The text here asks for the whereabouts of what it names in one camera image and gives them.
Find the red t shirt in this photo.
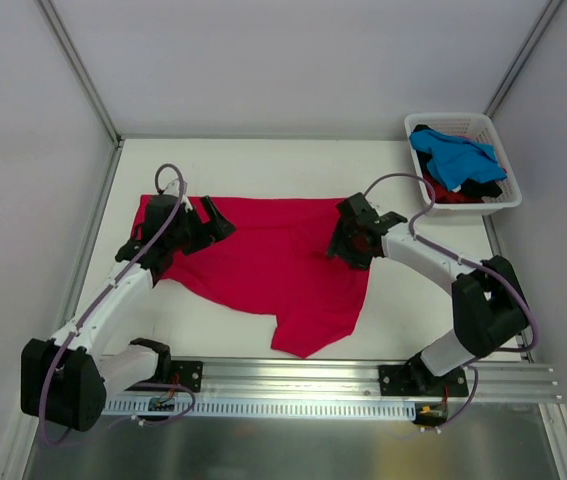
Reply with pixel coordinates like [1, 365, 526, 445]
[423, 173, 483, 204]

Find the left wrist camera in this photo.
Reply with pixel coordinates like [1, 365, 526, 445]
[163, 179, 188, 202]

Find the right aluminium frame post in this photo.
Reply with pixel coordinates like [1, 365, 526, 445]
[483, 0, 566, 118]

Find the black t shirt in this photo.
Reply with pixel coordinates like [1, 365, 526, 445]
[412, 124, 502, 200]

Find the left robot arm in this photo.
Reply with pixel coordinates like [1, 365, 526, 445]
[20, 193, 236, 432]

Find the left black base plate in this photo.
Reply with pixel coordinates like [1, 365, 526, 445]
[168, 359, 204, 393]

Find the white plastic basket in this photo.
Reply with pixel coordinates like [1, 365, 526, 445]
[404, 113, 522, 216]

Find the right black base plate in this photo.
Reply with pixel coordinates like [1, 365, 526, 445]
[378, 364, 469, 398]

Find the left aluminium frame post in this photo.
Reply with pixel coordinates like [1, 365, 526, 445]
[37, 0, 123, 147]

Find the rear aluminium table edge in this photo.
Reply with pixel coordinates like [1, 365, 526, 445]
[118, 133, 407, 141]

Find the white slotted cable duct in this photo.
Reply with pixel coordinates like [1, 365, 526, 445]
[103, 395, 416, 421]

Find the aluminium mounting rail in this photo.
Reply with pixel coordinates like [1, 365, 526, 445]
[102, 353, 562, 404]

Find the aluminium frame post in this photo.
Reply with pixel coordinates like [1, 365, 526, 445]
[483, 0, 566, 118]
[37, 0, 123, 147]

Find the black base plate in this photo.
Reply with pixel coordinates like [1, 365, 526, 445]
[378, 364, 469, 398]
[168, 359, 204, 393]

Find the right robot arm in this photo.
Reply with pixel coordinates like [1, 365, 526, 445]
[327, 193, 532, 397]

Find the pink t shirt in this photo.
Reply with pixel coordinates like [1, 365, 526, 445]
[132, 193, 371, 360]

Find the blue t shirt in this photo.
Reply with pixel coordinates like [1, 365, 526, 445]
[409, 128, 507, 191]

